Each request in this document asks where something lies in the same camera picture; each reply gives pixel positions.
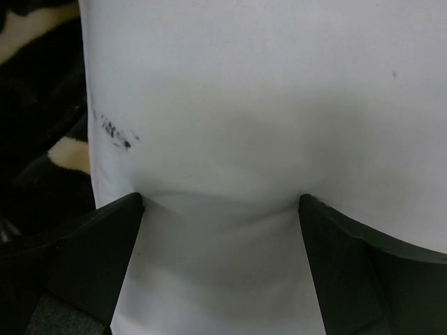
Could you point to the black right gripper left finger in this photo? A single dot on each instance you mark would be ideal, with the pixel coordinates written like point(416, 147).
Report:
point(67, 280)

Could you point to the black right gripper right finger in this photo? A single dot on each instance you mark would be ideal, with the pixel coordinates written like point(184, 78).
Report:
point(368, 282)

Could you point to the black floral plush pillowcase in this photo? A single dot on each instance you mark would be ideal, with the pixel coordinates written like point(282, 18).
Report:
point(45, 175)

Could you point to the white pillow yellow edge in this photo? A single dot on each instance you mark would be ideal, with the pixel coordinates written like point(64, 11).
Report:
point(221, 114)

